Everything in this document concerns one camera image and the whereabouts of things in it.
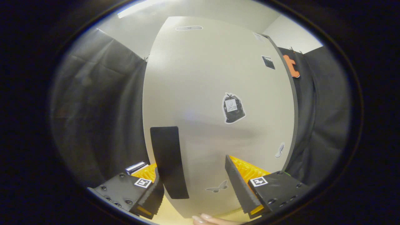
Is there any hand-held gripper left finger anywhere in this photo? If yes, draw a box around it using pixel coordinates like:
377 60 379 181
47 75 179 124
88 162 165 220

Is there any black door handle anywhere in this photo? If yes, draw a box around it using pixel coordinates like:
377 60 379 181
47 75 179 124
150 126 190 199

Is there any white shoe cabinet door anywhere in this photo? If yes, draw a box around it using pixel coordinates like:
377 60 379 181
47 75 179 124
142 16 296 218

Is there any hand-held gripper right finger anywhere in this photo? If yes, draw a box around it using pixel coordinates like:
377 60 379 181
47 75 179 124
225 155 310 220

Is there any black backdrop cloth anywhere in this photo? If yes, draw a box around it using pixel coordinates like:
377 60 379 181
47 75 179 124
52 28 352 188

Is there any grey shoe cabinet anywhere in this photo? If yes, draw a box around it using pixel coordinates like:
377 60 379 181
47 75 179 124
266 34 299 173

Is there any dark blue book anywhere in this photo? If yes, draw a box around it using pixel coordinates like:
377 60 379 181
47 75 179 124
126 161 149 175

